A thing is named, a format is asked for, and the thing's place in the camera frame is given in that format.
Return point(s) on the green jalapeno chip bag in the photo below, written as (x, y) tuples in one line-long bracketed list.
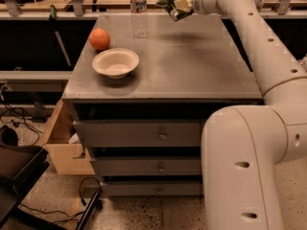
[(169, 7)]

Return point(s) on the middle grey drawer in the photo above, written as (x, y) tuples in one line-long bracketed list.
[(143, 166)]

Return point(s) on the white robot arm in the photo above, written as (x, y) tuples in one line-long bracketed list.
[(241, 144)]

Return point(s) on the light wooden box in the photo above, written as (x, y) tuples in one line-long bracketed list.
[(68, 155)]

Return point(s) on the clear plastic water bottle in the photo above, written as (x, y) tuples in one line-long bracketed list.
[(138, 9)]

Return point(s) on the bottom grey drawer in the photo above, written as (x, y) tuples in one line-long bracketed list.
[(153, 188)]

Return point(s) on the orange fruit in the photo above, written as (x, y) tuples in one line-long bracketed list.
[(99, 39)]

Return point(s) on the black chair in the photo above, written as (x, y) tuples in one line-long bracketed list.
[(20, 169)]

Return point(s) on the top grey drawer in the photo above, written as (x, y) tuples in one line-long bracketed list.
[(124, 134)]

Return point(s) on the grey drawer cabinet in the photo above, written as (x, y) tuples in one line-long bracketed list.
[(187, 70)]

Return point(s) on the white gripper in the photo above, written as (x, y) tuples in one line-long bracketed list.
[(220, 7)]

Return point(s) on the white paper bowl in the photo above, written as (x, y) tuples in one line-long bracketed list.
[(115, 63)]

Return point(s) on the grey drawer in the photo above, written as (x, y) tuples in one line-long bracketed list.
[(153, 188), (124, 134), (143, 166)]

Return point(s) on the green handled tool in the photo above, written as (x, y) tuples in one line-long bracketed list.
[(53, 18)]

